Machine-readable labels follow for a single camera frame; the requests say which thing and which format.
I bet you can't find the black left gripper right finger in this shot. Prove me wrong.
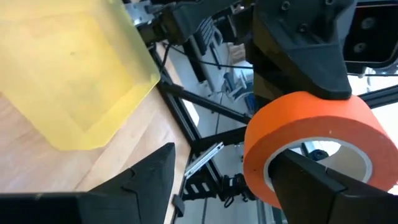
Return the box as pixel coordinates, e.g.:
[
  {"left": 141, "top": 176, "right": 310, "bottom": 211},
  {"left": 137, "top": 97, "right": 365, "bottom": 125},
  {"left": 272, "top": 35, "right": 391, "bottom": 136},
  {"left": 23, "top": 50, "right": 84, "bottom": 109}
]
[{"left": 267, "top": 148, "right": 348, "bottom": 224}]

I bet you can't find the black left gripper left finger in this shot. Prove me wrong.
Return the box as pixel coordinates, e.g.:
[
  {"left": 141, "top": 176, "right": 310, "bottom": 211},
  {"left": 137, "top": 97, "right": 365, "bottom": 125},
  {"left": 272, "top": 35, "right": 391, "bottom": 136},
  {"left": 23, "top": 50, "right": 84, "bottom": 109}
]
[{"left": 77, "top": 142, "right": 177, "bottom": 224}]

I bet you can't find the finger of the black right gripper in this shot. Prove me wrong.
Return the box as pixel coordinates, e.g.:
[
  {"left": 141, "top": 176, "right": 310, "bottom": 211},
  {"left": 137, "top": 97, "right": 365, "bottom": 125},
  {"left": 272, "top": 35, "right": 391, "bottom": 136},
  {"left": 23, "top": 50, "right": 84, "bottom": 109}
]
[
  {"left": 245, "top": 34, "right": 280, "bottom": 109},
  {"left": 253, "top": 0, "right": 354, "bottom": 100}
]

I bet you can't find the orange-red tape roll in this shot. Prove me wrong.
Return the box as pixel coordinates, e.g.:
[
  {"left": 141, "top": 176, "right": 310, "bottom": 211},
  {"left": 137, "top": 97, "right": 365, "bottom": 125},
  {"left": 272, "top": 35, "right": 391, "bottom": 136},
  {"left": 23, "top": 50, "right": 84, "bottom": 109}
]
[{"left": 243, "top": 91, "right": 398, "bottom": 209}]

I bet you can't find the yellow plastic bin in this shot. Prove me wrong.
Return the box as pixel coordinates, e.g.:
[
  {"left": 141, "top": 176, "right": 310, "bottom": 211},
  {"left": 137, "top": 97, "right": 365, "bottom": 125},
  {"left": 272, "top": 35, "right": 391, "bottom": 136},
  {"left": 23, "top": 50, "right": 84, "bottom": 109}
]
[{"left": 0, "top": 0, "right": 161, "bottom": 152}]

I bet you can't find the silver aluminium bracket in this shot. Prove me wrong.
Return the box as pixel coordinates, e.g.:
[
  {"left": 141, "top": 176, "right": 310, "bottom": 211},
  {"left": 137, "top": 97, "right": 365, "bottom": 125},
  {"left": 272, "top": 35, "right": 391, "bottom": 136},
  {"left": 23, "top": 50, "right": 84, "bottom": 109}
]
[{"left": 184, "top": 141, "right": 225, "bottom": 180}]

